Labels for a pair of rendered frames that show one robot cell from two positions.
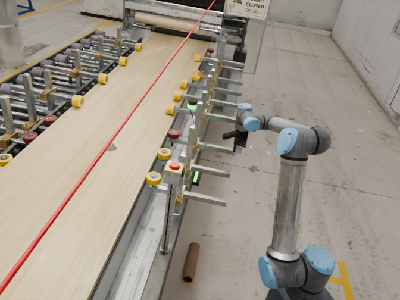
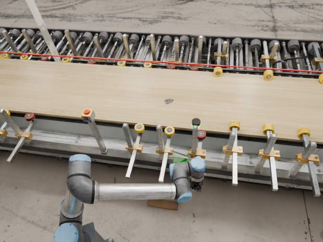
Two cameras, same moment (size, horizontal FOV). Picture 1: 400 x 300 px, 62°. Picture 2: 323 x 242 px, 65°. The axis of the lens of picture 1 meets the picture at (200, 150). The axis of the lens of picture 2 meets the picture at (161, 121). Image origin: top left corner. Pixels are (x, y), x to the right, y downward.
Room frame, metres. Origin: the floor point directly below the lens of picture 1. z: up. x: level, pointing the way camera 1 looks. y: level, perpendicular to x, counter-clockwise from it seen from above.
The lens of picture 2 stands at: (1.86, -0.99, 2.52)
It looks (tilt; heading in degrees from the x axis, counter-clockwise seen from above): 51 degrees down; 101
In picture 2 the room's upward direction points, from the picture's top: 6 degrees counter-clockwise
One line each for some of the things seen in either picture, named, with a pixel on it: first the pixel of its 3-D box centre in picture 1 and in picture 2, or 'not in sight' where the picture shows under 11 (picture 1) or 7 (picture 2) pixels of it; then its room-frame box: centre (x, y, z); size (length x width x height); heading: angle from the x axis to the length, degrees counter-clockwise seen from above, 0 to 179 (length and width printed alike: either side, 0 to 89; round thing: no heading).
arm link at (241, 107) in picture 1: (244, 113); (197, 167); (1.90, -0.24, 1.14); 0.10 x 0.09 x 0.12; 15
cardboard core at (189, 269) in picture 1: (191, 262); (162, 203); (1.60, -0.07, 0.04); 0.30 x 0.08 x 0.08; 176
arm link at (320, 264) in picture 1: (313, 267); (69, 236); (1.09, -0.62, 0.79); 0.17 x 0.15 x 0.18; 105
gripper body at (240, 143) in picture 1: (240, 136); (196, 181); (1.90, -0.25, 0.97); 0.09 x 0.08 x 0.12; 86
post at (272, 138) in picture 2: (205, 104); (264, 155); (2.38, 0.01, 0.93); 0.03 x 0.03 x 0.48; 86
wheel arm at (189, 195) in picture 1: (187, 195); (134, 152); (1.42, 0.03, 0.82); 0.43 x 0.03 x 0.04; 86
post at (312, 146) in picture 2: (209, 96); (300, 162); (2.63, 0.00, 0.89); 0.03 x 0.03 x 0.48; 86
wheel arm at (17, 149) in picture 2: not in sight; (22, 140); (0.42, 0.09, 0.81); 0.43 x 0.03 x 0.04; 86
